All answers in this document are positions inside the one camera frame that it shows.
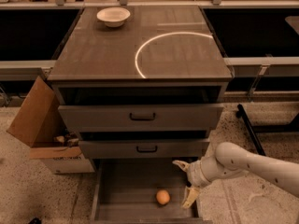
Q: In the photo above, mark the orange fruit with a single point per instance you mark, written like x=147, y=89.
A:
x=162, y=197

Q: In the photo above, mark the black drawer handle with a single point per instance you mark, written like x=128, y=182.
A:
x=142, y=117
x=146, y=149

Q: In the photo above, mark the black top drawer handle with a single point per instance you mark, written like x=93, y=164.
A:
x=142, y=117

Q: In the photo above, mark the open cardboard box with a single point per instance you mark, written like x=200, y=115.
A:
x=39, y=126

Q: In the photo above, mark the top grey drawer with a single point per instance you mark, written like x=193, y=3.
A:
x=115, y=118

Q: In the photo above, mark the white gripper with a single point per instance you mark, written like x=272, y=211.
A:
x=195, y=173

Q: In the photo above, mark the black wheeled stand leg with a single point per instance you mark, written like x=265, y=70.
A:
x=241, y=114

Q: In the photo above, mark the white bowl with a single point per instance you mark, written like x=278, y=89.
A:
x=113, y=16

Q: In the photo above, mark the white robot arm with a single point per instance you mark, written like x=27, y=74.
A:
x=229, y=161

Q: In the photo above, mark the grey drawer cabinet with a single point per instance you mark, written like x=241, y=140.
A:
x=160, y=56

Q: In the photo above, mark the black middle drawer handle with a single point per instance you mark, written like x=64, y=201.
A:
x=146, y=149

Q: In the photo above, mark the middle grey drawer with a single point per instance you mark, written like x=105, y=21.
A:
x=127, y=149

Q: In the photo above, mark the bottom grey open drawer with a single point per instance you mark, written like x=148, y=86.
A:
x=125, y=193

